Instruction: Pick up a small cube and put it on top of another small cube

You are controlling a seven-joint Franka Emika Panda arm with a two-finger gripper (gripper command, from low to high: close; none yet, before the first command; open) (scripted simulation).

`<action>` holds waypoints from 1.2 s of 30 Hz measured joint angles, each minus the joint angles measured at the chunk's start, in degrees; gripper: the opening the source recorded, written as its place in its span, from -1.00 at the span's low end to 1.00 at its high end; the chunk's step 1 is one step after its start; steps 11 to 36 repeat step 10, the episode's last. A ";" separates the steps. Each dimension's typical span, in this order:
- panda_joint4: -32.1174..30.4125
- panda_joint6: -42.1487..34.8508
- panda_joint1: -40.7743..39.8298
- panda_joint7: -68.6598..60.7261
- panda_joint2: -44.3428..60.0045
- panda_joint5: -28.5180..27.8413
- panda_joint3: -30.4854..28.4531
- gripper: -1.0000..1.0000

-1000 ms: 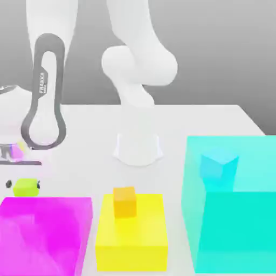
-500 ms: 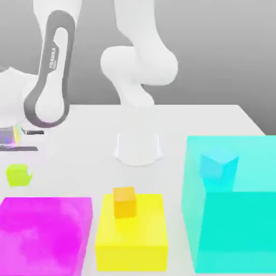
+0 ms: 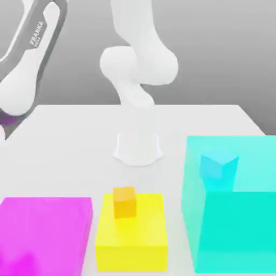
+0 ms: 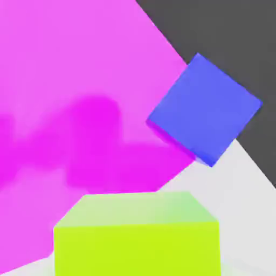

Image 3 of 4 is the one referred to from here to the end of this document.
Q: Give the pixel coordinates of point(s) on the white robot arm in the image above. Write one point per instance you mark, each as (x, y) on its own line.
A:
(138, 64)

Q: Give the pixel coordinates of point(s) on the small orange cube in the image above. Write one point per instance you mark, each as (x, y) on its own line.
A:
(124, 203)

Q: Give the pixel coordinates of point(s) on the small cyan cube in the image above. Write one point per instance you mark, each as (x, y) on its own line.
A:
(217, 170)

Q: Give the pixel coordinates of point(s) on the large yellow box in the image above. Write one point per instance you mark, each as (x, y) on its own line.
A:
(138, 241)

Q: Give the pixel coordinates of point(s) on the large turquoise box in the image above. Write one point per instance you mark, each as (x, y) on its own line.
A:
(237, 226)

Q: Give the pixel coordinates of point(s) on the large magenta box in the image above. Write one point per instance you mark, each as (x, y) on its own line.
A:
(43, 232)

